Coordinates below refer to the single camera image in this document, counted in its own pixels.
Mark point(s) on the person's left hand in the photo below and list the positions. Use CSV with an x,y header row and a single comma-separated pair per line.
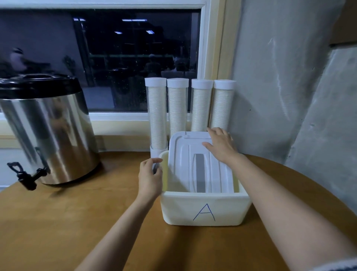
x,y
149,181

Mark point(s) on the person's right hand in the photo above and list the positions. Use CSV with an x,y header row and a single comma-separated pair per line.
x,y
223,146

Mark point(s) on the white plastic lid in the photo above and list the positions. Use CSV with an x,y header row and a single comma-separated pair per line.
x,y
195,162

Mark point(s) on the nested stack of paper cups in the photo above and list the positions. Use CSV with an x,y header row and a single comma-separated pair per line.
x,y
201,111
157,120
177,114
222,111

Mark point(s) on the translucent plastic box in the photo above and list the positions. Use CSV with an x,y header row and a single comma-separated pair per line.
x,y
206,211

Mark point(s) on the person's right forearm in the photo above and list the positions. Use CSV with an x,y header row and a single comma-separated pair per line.
x,y
290,218

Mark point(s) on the person's left forearm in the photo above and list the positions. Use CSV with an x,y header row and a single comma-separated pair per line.
x,y
114,240

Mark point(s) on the person's grey shirt sleeve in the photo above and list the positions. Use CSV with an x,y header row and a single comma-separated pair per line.
x,y
337,264

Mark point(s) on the stainless steel water dispenser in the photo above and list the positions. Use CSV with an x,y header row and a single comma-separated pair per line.
x,y
50,134

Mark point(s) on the white framed window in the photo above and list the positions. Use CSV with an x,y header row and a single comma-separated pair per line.
x,y
111,56

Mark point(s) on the brown wooden wall cabinet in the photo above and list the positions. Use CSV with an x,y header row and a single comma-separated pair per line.
x,y
344,21

